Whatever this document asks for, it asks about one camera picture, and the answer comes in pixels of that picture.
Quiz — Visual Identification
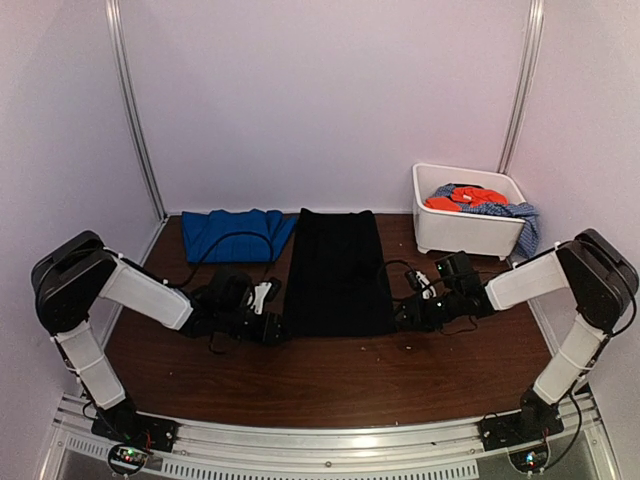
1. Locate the aluminium frame post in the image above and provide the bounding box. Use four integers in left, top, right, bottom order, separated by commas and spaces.
497, 0, 545, 174
105, 0, 168, 222

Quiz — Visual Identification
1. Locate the left aluminium frame post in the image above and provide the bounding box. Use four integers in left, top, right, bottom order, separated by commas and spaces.
105, 0, 168, 222

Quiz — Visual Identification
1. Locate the blue checked shirt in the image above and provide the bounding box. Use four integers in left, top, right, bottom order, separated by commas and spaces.
458, 200, 540, 259

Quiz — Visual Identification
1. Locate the blue pleated skirt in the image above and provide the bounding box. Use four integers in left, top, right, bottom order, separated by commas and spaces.
181, 209, 297, 264

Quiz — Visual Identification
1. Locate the orange garment in basket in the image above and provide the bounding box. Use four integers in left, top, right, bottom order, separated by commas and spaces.
424, 184, 508, 212

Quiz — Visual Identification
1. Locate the black right camera cable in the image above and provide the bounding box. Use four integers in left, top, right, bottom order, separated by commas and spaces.
375, 258, 416, 306

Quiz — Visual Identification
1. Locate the right aluminium frame post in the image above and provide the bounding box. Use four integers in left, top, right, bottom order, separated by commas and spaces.
497, 0, 545, 174

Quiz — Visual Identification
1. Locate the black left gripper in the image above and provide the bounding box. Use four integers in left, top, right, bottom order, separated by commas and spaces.
217, 306, 295, 346

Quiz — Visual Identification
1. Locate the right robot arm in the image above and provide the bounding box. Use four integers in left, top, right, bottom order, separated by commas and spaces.
394, 229, 639, 450

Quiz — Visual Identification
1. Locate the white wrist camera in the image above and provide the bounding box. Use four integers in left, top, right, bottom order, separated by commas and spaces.
405, 270, 437, 300
248, 278, 282, 315

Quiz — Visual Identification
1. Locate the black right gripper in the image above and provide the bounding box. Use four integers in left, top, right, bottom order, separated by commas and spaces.
387, 290, 463, 334

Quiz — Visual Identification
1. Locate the black garment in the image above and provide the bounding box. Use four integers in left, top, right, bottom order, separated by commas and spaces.
283, 208, 396, 338

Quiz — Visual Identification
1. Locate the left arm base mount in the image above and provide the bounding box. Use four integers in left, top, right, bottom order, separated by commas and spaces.
91, 410, 178, 478

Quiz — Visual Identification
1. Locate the white laundry basket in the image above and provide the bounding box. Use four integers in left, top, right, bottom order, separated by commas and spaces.
412, 163, 525, 259

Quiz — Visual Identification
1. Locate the front aluminium rail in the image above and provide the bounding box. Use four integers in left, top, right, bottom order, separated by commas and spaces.
35, 393, 621, 479

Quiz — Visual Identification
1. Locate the black left camera cable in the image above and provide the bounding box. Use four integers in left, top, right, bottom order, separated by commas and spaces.
164, 230, 281, 296

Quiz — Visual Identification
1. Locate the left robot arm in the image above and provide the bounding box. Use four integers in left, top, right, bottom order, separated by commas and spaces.
31, 230, 287, 444

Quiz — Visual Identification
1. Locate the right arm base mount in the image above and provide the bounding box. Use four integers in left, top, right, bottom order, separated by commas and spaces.
477, 411, 564, 476

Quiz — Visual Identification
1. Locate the black camera cable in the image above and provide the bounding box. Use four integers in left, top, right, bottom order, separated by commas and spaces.
164, 230, 281, 296
375, 258, 416, 306

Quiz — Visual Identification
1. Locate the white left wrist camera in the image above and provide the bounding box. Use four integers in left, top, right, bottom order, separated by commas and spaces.
248, 278, 282, 315

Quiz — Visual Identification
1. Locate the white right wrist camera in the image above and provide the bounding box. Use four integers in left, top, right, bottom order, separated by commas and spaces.
405, 270, 437, 300

